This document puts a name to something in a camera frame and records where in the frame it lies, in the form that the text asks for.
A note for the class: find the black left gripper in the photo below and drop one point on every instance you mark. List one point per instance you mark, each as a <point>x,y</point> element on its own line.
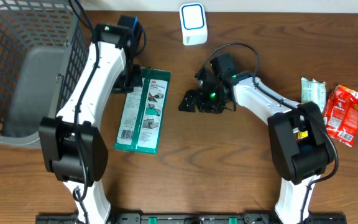
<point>137,83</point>

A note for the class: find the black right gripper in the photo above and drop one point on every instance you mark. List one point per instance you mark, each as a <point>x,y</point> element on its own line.
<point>201,106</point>

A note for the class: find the green white 3M package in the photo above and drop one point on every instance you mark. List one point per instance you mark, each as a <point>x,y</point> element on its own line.
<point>142,115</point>

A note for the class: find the mint wet wipes pack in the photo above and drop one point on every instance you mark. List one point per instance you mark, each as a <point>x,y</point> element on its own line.
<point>313,91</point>

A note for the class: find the red snack bag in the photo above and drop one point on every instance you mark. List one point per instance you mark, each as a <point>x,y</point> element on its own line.
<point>341,114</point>

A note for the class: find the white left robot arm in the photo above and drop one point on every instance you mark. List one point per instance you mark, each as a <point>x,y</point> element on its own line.
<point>72,146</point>

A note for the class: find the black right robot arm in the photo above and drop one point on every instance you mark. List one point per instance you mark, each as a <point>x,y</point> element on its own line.
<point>300,146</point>

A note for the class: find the white barcode scanner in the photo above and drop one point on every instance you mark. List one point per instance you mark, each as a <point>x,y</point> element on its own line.
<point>193,24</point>

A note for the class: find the grey plastic mesh basket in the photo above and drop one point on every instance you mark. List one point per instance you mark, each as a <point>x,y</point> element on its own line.
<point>42,54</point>

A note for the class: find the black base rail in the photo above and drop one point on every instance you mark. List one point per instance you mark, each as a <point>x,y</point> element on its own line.
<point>247,218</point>

